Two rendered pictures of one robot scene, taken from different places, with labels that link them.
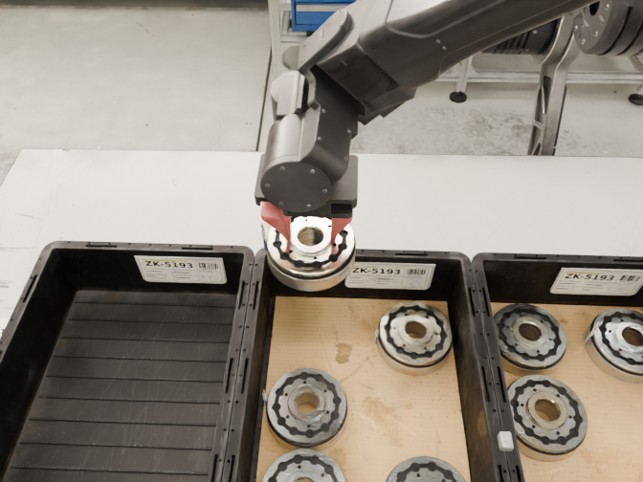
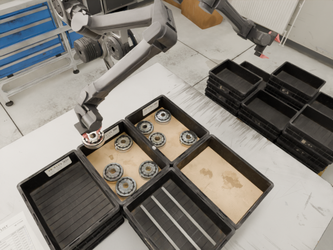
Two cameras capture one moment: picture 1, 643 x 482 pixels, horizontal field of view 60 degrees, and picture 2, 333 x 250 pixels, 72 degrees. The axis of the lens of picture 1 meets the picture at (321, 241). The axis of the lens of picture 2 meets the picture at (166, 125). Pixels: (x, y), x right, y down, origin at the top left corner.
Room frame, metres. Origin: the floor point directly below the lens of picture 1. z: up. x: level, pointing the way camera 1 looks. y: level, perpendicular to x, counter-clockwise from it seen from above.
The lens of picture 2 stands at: (-0.25, 0.22, 1.94)
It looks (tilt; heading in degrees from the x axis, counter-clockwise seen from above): 52 degrees down; 313
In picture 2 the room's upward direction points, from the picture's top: 3 degrees clockwise
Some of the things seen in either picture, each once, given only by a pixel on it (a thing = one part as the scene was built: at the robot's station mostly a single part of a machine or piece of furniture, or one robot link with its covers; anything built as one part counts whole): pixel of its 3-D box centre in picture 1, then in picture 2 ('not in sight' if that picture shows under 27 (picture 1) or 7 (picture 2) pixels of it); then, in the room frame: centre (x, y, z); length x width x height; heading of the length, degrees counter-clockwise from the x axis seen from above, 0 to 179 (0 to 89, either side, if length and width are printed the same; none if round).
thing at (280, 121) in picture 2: not in sight; (263, 119); (0.04, -1.39, 0.31); 0.40 x 0.30 x 0.34; 179
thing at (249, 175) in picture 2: not in sight; (219, 180); (-0.11, -0.34, 0.87); 0.40 x 0.30 x 0.11; 178
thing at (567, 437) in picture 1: (544, 411); (157, 139); (0.29, -0.28, 0.86); 0.10 x 0.10 x 0.01
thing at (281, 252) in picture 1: (310, 240); (92, 136); (0.41, 0.01, 1.04); 0.10 x 0.10 x 0.01
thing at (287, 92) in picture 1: (303, 115); (83, 112); (0.41, 0.02, 1.23); 0.07 x 0.06 x 0.07; 177
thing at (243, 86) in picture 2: not in sight; (229, 93); (0.44, -1.40, 0.37); 0.40 x 0.30 x 0.45; 179
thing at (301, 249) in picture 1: (310, 237); (92, 136); (0.41, 0.01, 1.05); 0.05 x 0.05 x 0.01
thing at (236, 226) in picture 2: not in sight; (222, 175); (-0.11, -0.34, 0.92); 0.40 x 0.30 x 0.02; 178
